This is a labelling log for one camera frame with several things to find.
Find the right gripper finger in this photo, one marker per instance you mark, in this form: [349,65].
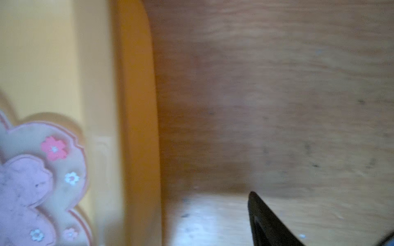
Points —
[267,229]

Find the pink flower coaster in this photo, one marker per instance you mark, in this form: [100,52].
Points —
[43,178]

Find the yellow plastic storage box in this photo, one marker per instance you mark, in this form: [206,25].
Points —
[88,66]

